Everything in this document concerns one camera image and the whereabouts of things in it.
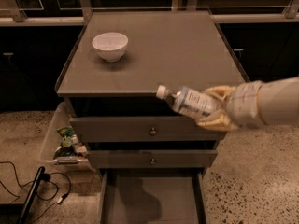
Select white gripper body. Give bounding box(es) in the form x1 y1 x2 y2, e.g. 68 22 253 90
226 81 266 129

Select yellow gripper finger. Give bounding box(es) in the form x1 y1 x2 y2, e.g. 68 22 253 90
204 85 235 101
195 112 238 132

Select clear blue-label plastic bottle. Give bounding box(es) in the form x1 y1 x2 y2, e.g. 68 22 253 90
156 85 221 119

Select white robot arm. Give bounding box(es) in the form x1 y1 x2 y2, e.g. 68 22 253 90
195 77 299 132

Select brass top drawer knob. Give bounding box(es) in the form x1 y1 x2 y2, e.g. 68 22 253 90
149 127 157 136

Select grey middle drawer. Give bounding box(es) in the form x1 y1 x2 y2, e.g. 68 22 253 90
87 150 217 169

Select grey drawer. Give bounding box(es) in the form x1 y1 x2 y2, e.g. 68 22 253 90
70 116 226 143
97 169 210 224
87 150 217 169

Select grey drawer cabinet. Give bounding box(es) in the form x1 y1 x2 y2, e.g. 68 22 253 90
54 10 252 224

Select grey bottom drawer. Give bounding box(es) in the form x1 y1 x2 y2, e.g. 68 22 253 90
97 169 210 224

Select grey top drawer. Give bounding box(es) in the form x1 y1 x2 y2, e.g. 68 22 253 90
70 116 226 143

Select white ceramic bowl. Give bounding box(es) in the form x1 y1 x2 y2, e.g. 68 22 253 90
92 32 129 63

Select green snack packets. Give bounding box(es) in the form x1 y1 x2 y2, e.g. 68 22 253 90
54 126 87 159

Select clear plastic storage bin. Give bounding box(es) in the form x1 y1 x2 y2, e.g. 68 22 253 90
39 102 92 172

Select black flat bar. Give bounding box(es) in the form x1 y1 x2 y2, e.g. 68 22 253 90
16 166 45 224

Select black cable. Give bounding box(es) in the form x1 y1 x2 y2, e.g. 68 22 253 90
0 161 72 224

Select metal railing frame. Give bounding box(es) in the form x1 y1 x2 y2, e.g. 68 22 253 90
0 0 299 26

